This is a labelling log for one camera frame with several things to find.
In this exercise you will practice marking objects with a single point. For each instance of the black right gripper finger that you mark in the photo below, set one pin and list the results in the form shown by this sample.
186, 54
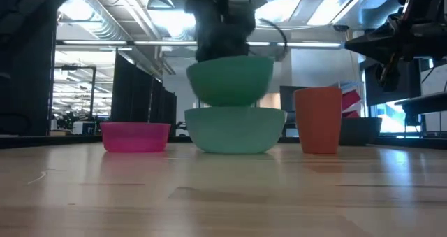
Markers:
377, 41
388, 74

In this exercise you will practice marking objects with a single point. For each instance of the dark grey plastic bowl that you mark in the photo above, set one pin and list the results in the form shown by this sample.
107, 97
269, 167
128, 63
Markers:
361, 131

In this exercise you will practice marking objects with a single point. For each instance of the dark computer monitor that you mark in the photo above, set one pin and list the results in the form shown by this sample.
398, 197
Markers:
287, 99

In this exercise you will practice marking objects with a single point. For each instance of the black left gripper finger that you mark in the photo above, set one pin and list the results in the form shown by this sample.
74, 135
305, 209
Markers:
237, 48
209, 50

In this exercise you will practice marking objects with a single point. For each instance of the large teal plastic bowl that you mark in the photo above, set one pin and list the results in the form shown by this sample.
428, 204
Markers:
234, 130

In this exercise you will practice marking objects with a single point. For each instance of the red and white shelf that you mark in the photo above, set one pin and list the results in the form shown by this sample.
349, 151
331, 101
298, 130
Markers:
350, 100

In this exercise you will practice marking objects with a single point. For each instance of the long ceiling light strip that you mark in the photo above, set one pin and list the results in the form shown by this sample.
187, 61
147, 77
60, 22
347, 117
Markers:
104, 42

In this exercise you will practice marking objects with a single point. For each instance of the green plastic bowl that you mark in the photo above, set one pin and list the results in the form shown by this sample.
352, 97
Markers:
230, 81

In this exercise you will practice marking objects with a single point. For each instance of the dark panel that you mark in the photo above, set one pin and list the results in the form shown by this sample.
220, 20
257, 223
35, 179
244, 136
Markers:
24, 90

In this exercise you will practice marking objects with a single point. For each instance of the black partition curtain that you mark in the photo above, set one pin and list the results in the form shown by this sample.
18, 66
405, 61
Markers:
143, 97

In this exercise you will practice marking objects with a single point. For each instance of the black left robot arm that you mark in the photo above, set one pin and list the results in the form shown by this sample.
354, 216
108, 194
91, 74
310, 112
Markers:
31, 6

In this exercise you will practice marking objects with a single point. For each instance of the large dark screen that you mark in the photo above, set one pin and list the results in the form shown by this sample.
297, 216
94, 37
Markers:
405, 85

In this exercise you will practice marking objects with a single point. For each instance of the silver ventilation duct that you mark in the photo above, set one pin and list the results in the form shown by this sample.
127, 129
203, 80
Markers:
104, 20

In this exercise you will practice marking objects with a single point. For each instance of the orange plastic cup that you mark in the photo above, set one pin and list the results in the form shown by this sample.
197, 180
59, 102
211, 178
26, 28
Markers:
318, 120

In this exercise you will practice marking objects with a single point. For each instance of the pink plastic bowl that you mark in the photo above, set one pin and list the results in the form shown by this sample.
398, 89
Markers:
135, 137

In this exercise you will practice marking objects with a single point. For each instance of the black pole frame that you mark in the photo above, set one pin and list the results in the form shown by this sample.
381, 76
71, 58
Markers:
91, 90

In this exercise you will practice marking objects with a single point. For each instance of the black ceiling security camera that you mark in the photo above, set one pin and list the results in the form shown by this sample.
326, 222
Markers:
341, 28

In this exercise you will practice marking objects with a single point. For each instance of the dark desk top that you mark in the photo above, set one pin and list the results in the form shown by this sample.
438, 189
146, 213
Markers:
424, 104

